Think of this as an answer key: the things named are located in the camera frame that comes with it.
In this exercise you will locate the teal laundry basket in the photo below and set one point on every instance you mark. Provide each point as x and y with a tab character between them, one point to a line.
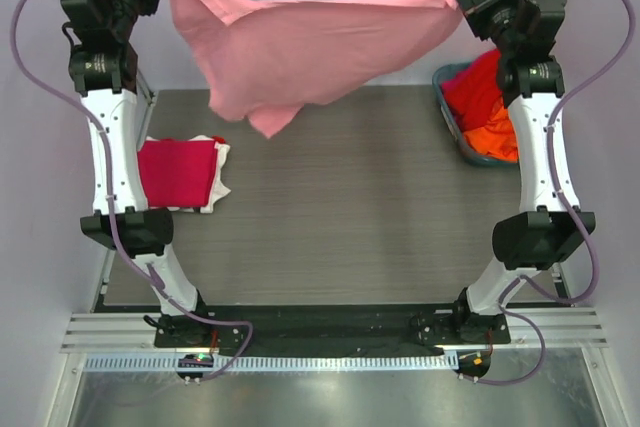
440	76

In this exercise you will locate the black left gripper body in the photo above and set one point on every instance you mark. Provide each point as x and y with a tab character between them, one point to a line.
126	12

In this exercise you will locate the pink t shirt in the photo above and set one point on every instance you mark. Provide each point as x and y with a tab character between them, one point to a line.
265	60

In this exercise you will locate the orange t shirt in basket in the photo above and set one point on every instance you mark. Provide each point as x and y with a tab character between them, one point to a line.
496	138

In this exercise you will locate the slotted cable duct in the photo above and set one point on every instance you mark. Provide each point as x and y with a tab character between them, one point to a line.
184	363

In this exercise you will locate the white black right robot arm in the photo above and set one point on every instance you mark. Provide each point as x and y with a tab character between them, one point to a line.
550	224

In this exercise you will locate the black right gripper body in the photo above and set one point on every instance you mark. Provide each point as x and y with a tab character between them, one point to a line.
493	9

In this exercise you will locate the red t shirt in basket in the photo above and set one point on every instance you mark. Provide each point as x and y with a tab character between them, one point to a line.
474	98

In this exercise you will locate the left aluminium frame post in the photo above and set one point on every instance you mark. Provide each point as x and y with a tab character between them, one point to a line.
146	98

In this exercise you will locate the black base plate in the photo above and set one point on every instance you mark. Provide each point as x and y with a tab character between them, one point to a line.
334	331

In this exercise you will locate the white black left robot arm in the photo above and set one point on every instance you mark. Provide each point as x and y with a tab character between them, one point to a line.
103	66

